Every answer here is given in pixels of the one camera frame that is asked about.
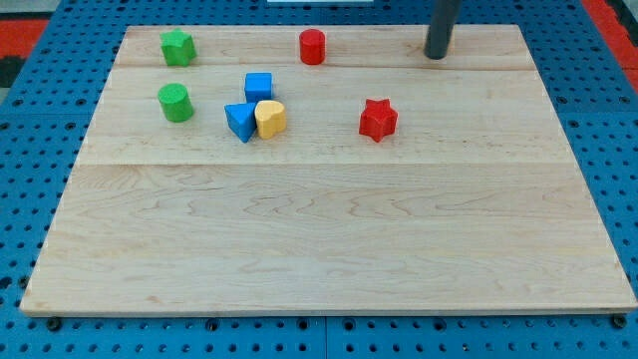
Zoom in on blue cube block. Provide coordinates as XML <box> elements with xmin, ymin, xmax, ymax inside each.
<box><xmin>244</xmin><ymin>72</ymin><xmax>273</xmax><ymax>103</ymax></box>

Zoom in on yellow heart block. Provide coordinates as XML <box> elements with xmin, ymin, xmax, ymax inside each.
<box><xmin>254</xmin><ymin>100</ymin><xmax>287</xmax><ymax>140</ymax></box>

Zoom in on red star block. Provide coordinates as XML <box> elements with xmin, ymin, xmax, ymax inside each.
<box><xmin>359</xmin><ymin>99</ymin><xmax>398</xmax><ymax>143</ymax></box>

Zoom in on light wooden board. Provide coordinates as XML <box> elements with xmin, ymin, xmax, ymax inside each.
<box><xmin>21</xmin><ymin>25</ymin><xmax>637</xmax><ymax>317</ymax></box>

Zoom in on blue triangle block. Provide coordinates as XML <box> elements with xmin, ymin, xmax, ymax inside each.
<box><xmin>224</xmin><ymin>103</ymin><xmax>257</xmax><ymax>143</ymax></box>

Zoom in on red cylinder block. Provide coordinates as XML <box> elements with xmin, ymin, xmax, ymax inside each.
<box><xmin>299</xmin><ymin>29</ymin><xmax>326</xmax><ymax>65</ymax></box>

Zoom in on green cylinder block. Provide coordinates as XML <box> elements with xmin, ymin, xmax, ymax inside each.
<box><xmin>158</xmin><ymin>83</ymin><xmax>194</xmax><ymax>123</ymax></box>

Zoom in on green star block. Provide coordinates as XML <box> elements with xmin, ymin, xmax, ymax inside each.
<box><xmin>160</xmin><ymin>28</ymin><xmax>196</xmax><ymax>67</ymax></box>

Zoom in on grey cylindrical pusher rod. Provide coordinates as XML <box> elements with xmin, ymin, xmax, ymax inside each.
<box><xmin>424</xmin><ymin>0</ymin><xmax>462</xmax><ymax>60</ymax></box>

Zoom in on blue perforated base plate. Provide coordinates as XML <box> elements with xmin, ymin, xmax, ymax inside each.
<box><xmin>1</xmin><ymin>1</ymin><xmax>637</xmax><ymax>358</ymax></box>

